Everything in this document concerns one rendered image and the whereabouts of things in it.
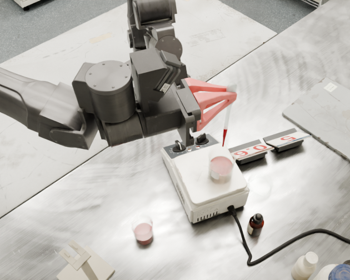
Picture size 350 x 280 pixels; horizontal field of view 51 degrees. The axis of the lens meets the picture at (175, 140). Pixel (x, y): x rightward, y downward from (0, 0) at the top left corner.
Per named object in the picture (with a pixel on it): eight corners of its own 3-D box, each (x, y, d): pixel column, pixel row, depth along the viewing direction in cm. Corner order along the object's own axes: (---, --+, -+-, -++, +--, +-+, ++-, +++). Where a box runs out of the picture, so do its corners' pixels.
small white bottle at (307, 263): (298, 285, 69) (310, 270, 62) (286, 269, 71) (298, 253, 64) (312, 277, 70) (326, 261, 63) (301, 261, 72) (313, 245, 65)
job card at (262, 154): (225, 150, 89) (227, 139, 85) (259, 139, 90) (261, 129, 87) (236, 169, 85) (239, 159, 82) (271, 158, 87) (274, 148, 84)
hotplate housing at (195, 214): (160, 154, 88) (158, 134, 82) (209, 139, 91) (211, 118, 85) (194, 236, 75) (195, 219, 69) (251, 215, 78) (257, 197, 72)
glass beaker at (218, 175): (233, 188, 73) (238, 166, 66) (205, 187, 73) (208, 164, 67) (232, 163, 76) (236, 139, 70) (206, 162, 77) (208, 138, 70)
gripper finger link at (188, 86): (229, 65, 55) (170, 80, 54) (250, 96, 51) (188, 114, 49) (225, 96, 61) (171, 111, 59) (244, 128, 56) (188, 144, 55)
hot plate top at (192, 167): (172, 159, 78) (171, 157, 77) (223, 143, 80) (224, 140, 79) (193, 207, 71) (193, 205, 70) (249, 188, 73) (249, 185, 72)
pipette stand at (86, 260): (56, 277, 71) (35, 253, 61) (87, 246, 75) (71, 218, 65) (85, 305, 68) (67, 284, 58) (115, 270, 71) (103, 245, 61)
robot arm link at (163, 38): (193, 60, 73) (185, -4, 67) (151, 69, 71) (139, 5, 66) (179, 49, 83) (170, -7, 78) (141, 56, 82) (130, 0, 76)
